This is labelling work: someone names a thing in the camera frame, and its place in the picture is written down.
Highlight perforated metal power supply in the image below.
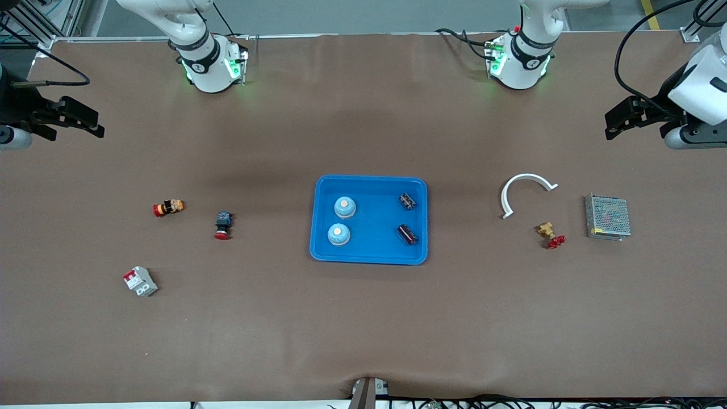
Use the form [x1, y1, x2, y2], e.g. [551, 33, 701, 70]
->
[584, 193, 632, 241]

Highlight white curved plastic clamp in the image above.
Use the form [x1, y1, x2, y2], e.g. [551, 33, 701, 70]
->
[500, 173, 559, 219]

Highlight red cap orange push button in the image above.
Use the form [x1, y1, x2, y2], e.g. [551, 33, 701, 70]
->
[152, 199, 185, 218]

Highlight brass valve red handwheel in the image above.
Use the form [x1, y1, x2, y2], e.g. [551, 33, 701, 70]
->
[538, 222, 566, 249]

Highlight white red circuit breaker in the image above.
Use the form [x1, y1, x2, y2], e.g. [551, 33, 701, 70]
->
[123, 266, 158, 297]

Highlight blue plastic tray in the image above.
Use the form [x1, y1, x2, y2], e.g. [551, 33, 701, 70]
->
[310, 174, 428, 266]

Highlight brown table mat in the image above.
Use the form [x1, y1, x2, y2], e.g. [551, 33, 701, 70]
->
[0, 31, 727, 405]

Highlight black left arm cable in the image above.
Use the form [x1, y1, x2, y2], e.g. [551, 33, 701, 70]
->
[615, 0, 727, 117]

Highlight aluminium frame profile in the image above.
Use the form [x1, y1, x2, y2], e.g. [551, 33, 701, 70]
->
[0, 0, 86, 52]
[680, 0, 727, 44]

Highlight thin black cable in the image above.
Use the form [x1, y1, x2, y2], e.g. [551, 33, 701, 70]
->
[213, 0, 239, 37]

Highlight black base cables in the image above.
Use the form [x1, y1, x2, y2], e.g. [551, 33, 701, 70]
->
[434, 27, 492, 60]

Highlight metal table edge bracket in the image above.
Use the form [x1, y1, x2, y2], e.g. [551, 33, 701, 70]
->
[348, 376, 391, 409]

